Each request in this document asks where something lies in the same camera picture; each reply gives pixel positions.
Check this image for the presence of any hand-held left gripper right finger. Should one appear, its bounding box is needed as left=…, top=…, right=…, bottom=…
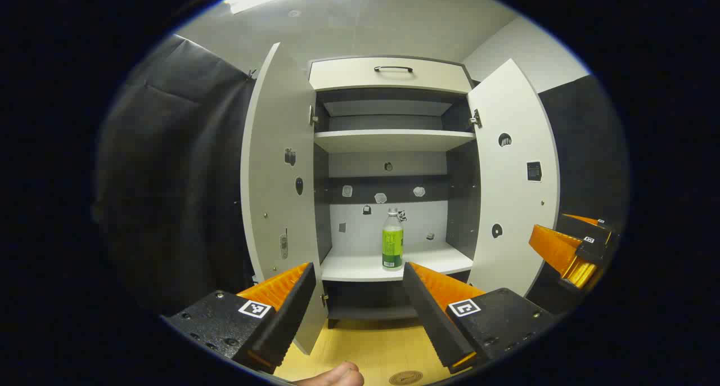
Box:
left=402, top=261, right=557, bottom=374

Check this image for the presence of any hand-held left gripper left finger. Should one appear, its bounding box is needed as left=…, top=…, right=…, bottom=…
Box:
left=163, top=262, right=317, bottom=374

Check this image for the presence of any white cabinet door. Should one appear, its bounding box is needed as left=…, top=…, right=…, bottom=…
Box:
left=467, top=59, right=560, bottom=298
left=241, top=42, right=327, bottom=356

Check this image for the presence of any round brown coaster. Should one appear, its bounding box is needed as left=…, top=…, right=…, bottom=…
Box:
left=388, top=370, right=424, bottom=386

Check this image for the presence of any green label bottle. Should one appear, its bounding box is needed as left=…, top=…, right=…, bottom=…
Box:
left=382, top=208, right=404, bottom=272

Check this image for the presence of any white and grey cabinet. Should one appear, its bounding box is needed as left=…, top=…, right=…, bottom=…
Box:
left=308, top=55, right=483, bottom=329

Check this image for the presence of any white cabinet shelf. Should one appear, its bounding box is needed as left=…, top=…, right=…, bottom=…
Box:
left=314, top=129, right=476, bottom=153

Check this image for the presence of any white cabinet drawer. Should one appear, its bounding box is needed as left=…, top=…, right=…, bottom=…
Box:
left=308, top=57, right=472, bottom=94

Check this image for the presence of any black backdrop cloth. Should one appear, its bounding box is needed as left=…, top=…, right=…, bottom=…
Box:
left=93, top=34, right=629, bottom=319

